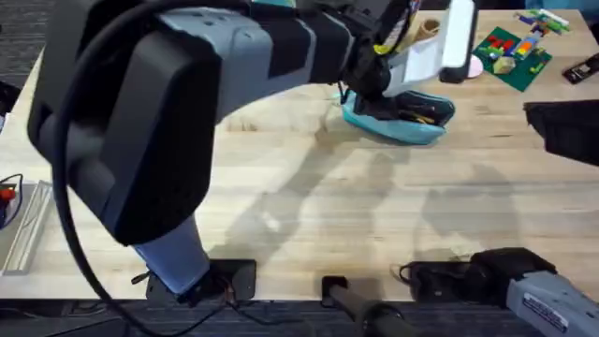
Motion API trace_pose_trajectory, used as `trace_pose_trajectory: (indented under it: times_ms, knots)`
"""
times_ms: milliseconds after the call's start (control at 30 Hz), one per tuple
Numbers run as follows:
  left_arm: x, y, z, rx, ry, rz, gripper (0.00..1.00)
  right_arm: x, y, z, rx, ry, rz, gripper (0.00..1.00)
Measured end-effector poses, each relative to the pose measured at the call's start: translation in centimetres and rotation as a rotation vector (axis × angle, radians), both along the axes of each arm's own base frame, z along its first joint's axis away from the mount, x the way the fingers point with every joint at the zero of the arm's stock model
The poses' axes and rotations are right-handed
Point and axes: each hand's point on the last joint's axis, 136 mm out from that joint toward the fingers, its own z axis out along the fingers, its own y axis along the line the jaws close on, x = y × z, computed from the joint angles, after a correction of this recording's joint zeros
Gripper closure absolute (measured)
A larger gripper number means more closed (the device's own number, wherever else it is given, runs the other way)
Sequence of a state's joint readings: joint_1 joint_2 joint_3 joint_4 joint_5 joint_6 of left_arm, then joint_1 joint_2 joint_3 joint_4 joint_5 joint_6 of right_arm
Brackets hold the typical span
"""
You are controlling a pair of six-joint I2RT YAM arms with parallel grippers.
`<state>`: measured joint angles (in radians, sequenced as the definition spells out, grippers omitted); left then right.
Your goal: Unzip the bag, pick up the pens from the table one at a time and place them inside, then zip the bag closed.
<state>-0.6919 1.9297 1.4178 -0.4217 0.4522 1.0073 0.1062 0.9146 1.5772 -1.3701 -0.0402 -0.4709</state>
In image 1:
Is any teal soft zip bag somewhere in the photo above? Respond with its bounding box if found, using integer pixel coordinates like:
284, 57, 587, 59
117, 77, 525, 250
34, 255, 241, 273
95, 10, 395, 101
340, 89, 457, 146

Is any brown cardboard roll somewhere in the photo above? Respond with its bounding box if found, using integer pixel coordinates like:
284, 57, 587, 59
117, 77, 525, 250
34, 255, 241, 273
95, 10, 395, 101
411, 17, 442, 44

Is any pink disc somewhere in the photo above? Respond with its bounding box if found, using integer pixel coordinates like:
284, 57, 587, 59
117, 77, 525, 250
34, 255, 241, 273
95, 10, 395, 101
465, 53, 485, 80

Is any upright flat wrist plate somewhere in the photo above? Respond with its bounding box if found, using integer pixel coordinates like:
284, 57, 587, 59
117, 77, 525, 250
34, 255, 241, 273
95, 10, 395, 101
438, 0, 479, 84

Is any green board with toy blocks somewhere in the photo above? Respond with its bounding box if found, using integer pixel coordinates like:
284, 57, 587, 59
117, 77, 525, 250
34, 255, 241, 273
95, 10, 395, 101
472, 26, 553, 93

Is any heap of coloured toy blocks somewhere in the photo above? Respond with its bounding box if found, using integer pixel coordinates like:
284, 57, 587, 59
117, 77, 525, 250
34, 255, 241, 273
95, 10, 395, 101
513, 7, 571, 37

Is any black flat tool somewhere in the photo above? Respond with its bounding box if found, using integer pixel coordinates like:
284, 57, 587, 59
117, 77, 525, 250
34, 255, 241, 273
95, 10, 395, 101
562, 52, 599, 86

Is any clear plastic tray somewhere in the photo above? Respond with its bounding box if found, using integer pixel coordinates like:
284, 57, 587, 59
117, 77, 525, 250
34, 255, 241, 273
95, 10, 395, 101
0, 179, 53, 276

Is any red and blue tool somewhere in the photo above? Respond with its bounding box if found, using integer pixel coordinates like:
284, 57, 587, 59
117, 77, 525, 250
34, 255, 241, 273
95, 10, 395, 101
0, 172, 24, 230

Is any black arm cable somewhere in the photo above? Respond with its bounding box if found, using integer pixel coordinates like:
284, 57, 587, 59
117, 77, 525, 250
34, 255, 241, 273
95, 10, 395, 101
50, 0, 300, 337

